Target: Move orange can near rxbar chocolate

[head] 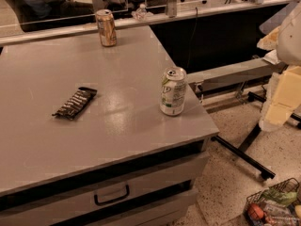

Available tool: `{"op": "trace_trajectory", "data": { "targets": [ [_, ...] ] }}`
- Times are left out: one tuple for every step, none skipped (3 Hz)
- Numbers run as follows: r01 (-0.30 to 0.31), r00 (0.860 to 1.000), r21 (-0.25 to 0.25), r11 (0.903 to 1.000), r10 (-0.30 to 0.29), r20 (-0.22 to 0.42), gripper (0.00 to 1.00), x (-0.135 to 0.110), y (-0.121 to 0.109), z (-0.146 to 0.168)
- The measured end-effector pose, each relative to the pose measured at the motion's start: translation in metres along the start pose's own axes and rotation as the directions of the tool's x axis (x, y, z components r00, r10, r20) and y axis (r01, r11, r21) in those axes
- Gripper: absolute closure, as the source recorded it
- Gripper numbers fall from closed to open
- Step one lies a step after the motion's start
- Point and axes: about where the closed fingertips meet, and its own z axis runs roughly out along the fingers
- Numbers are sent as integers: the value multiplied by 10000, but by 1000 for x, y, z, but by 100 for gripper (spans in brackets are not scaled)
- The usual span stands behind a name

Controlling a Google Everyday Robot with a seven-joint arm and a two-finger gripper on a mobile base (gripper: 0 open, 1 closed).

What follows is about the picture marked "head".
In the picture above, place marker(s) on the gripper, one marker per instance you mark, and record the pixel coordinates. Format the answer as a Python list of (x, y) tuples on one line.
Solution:
[(291, 38)]

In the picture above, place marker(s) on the orange soda can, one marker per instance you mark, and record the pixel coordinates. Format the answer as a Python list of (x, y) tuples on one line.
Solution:
[(106, 26)]

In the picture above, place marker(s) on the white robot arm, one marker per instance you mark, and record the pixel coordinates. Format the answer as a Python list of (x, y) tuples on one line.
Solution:
[(286, 39)]

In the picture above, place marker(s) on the green white soda can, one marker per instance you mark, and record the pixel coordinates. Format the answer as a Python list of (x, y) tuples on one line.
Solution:
[(173, 89)]

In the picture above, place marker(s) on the dark chocolate rxbar wrapper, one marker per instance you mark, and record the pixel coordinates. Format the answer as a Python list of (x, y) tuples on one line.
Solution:
[(76, 104)]

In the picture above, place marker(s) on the white tissue packet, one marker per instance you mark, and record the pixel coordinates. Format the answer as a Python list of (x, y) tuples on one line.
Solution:
[(272, 57)]

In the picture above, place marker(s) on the clear plastic water bottle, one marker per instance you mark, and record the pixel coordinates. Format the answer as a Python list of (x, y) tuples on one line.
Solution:
[(141, 13)]

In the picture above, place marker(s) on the seated person in blue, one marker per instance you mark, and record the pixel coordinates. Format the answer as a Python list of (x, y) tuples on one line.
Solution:
[(49, 14)]

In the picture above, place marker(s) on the black metal stand frame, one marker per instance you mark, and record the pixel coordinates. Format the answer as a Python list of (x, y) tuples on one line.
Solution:
[(241, 150)]

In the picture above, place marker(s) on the wire basket with groceries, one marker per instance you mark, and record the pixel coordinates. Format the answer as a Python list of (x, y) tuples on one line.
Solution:
[(277, 205)]

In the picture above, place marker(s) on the grey drawer with black handle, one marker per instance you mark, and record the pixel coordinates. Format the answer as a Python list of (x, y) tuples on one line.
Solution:
[(149, 197)]

